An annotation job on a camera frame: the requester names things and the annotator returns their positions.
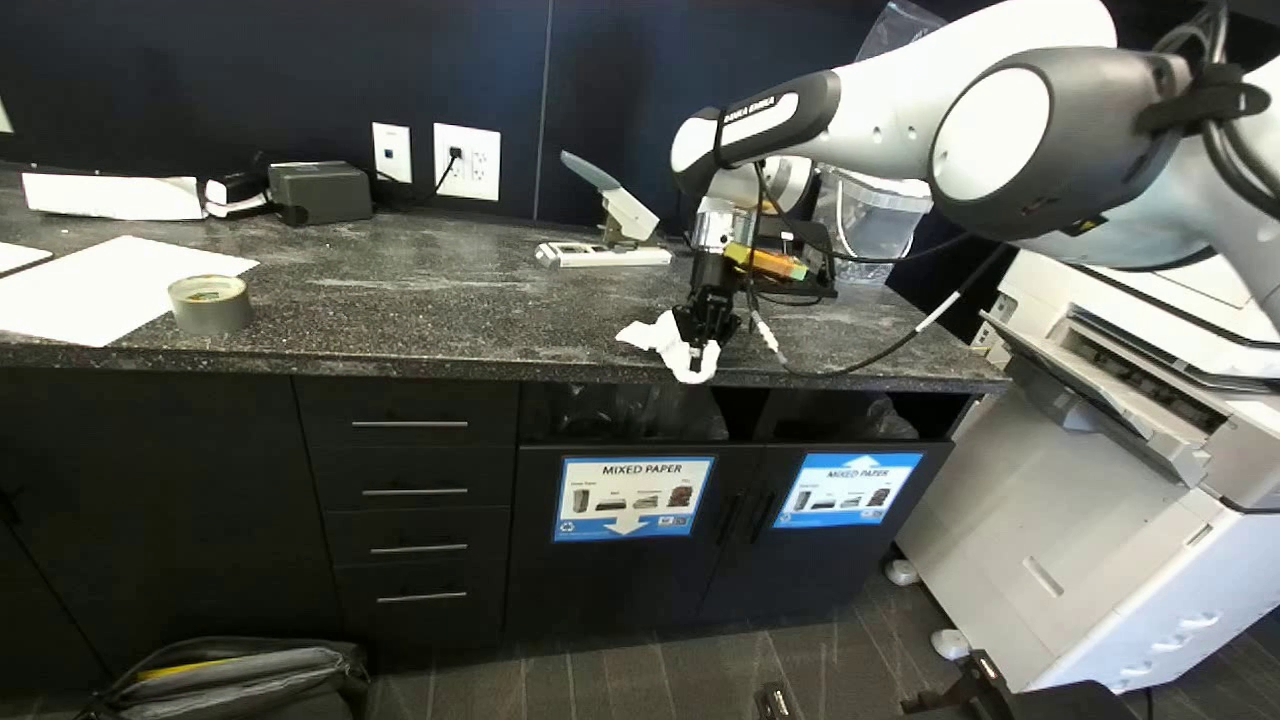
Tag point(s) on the black hole punch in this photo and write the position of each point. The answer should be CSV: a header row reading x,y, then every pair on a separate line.
x,y
794,254

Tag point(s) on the clear plastic bucket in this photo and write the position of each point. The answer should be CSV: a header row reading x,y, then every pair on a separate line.
x,y
872,217

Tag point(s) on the black bag on floor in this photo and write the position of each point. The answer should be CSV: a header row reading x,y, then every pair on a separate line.
x,y
236,676

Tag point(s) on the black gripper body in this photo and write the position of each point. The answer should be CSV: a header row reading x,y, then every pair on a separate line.
x,y
709,287

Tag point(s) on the grey tape roll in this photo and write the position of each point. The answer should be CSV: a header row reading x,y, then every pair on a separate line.
x,y
210,301

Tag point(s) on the grey white stapler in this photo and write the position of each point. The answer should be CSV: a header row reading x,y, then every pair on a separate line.
x,y
622,209

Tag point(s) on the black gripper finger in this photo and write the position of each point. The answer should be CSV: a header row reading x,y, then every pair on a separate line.
x,y
727,325
690,325

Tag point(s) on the white wall outlet plate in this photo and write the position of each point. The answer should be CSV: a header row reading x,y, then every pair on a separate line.
x,y
465,161

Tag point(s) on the white paper sheet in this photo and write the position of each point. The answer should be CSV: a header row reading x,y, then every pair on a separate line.
x,y
102,293

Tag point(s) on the black box device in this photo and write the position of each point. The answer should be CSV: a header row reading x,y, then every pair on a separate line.
x,y
319,192

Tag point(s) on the white flat device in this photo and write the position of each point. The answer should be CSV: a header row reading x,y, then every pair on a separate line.
x,y
128,197

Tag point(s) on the white office printer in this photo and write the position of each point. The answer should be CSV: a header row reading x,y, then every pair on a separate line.
x,y
1112,511

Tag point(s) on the black drawer cabinet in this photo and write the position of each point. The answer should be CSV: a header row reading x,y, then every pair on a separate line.
x,y
418,500

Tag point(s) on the right mixed paper label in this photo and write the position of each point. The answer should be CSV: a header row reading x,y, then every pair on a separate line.
x,y
846,490

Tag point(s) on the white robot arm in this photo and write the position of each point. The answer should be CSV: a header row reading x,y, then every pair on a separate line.
x,y
1033,125

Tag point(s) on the white tissue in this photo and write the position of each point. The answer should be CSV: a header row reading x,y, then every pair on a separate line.
x,y
690,364

